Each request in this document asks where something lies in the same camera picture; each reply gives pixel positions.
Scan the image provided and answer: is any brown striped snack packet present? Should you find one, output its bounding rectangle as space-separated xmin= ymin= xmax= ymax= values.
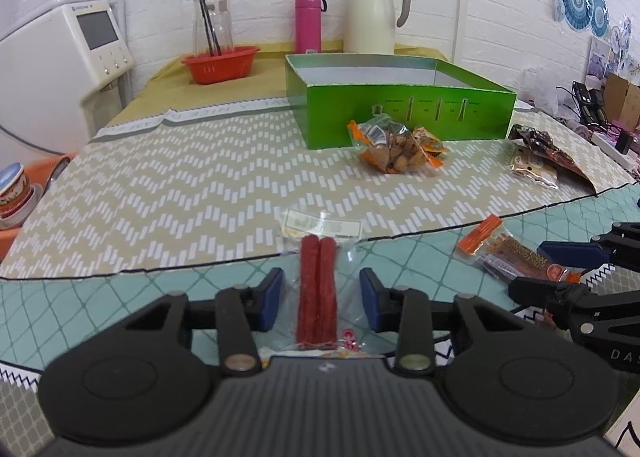
xmin=472 ymin=234 xmax=583 ymax=284

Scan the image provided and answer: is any beige chevron tablecloth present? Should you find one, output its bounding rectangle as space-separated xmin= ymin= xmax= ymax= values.
xmin=0 ymin=97 xmax=636 ymax=280

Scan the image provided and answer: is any orange plastic basin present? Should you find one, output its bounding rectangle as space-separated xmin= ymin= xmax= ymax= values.
xmin=0 ymin=152 xmax=78 ymax=263

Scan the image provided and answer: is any long white power strip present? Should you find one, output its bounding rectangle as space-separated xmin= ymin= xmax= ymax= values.
xmin=590 ymin=132 xmax=640 ymax=170

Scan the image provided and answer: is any orange-edged clear snack packet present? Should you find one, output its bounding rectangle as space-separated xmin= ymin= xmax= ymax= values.
xmin=347 ymin=114 xmax=416 ymax=148

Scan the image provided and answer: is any black chopstick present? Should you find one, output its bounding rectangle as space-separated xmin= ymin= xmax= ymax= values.
xmin=200 ymin=0 xmax=222 ymax=56
xmin=196 ymin=0 xmax=217 ymax=56

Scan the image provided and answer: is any white water dispenser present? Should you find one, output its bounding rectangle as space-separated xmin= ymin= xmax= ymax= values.
xmin=0 ymin=1 xmax=136 ymax=153

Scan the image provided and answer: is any brown chocolate packet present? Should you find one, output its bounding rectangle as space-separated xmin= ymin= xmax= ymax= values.
xmin=507 ymin=123 xmax=597 ymax=184

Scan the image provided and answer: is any purple wall poster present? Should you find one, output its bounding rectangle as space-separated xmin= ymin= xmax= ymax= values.
xmin=585 ymin=34 xmax=613 ymax=88

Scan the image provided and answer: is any stack of bowls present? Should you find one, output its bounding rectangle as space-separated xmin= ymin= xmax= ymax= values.
xmin=0 ymin=162 xmax=45 ymax=230

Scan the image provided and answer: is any pink thermos bottle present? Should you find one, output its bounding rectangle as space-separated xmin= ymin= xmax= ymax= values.
xmin=295 ymin=0 xmax=328 ymax=55

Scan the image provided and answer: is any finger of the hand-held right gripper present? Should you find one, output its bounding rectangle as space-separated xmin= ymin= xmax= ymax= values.
xmin=509 ymin=277 xmax=593 ymax=313
xmin=539 ymin=222 xmax=640 ymax=270

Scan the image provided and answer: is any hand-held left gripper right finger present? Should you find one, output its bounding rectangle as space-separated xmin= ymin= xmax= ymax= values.
xmin=359 ymin=267 xmax=523 ymax=378

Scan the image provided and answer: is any cream thermos jug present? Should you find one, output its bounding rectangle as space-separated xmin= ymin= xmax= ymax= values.
xmin=342 ymin=0 xmax=412 ymax=55

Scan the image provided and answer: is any clear glass carafe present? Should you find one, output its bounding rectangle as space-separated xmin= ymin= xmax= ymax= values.
xmin=192 ymin=0 xmax=235 ymax=55

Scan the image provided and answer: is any clear plastic bag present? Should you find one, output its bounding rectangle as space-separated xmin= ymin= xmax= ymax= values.
xmin=525 ymin=68 xmax=571 ymax=113

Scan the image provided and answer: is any small blue round wall decoration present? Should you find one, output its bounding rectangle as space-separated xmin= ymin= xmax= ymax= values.
xmin=590 ymin=0 xmax=611 ymax=38

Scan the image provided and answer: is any clear nut snack packet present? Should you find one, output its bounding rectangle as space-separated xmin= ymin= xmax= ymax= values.
xmin=362 ymin=132 xmax=426 ymax=174

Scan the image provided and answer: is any beige cookie packet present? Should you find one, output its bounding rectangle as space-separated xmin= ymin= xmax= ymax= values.
xmin=509 ymin=144 xmax=560 ymax=190

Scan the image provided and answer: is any brown cardboard box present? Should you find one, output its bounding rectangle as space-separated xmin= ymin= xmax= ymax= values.
xmin=604 ymin=72 xmax=640 ymax=130

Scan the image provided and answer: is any black electronic device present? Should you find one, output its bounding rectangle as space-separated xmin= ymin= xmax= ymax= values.
xmin=572 ymin=81 xmax=608 ymax=123

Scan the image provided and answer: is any orange stick snack packet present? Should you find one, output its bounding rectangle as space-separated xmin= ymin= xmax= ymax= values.
xmin=457 ymin=214 xmax=503 ymax=254

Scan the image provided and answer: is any clear red sausage packet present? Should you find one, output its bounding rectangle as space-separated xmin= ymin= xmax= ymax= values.
xmin=277 ymin=207 xmax=363 ymax=353

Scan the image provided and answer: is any red plastic basket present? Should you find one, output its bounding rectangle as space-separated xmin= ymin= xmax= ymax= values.
xmin=181 ymin=46 xmax=261 ymax=85

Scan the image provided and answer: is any yellow cloth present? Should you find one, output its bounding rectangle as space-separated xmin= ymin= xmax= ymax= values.
xmin=107 ymin=40 xmax=451 ymax=128

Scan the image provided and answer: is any green cardboard box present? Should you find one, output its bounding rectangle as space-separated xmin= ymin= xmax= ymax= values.
xmin=285 ymin=53 xmax=517 ymax=149

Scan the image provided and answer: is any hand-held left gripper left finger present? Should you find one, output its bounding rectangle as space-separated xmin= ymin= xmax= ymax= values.
xmin=122 ymin=267 xmax=286 ymax=378

